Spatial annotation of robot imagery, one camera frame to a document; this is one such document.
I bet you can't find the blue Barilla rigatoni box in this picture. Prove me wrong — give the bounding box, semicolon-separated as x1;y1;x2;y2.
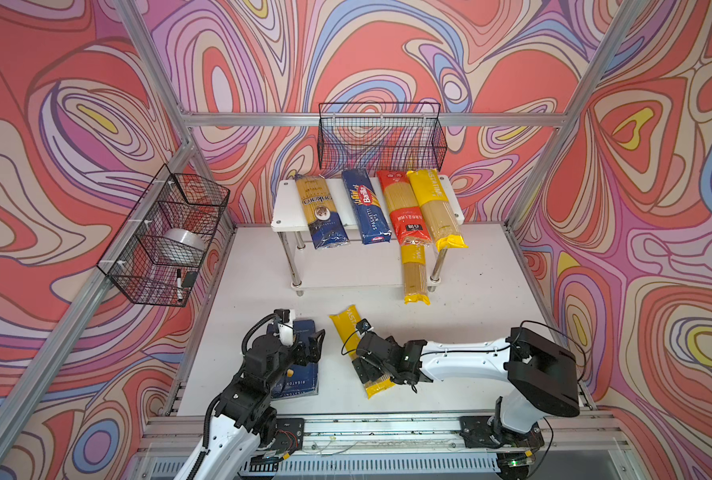
267;319;319;399

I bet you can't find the yellow Pastatime spaghetti bag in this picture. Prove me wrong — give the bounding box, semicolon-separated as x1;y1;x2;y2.
330;305;394;399
401;244;431;305
407;169;468;251

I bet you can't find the blue Ankara spaghetti bag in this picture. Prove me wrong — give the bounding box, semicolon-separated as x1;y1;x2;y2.
295;175;349;249

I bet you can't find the red spaghetti bag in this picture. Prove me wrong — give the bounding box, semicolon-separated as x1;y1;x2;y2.
377;170;431;245

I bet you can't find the dark blue Barilla spaghetti box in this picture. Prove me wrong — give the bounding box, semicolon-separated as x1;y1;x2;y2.
342;169;392;245

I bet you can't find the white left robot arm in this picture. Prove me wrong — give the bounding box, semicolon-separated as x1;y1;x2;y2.
176;309;326;479

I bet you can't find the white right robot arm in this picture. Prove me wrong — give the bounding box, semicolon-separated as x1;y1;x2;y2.
342;319;581;449

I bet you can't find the white two-tier shelf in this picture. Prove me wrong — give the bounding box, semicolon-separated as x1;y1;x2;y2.
270;175;466;296

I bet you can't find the black marker pen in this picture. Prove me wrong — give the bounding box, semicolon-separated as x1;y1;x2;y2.
176;269;184;303

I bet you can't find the silver tape roll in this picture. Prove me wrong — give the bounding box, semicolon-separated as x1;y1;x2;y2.
164;228;207;251

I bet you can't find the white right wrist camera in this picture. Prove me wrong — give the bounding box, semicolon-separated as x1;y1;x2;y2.
356;318;373;335

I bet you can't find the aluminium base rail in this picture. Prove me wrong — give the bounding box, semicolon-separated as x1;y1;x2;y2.
139;413;627;478

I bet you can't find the black wire basket left wall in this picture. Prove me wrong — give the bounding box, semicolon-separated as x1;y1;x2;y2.
97;165;230;307

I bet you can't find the black wire basket wall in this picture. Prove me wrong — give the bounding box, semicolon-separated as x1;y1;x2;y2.
317;100;448;176
97;165;230;307

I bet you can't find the black wire basket back wall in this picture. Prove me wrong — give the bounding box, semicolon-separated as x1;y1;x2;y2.
317;100;448;176

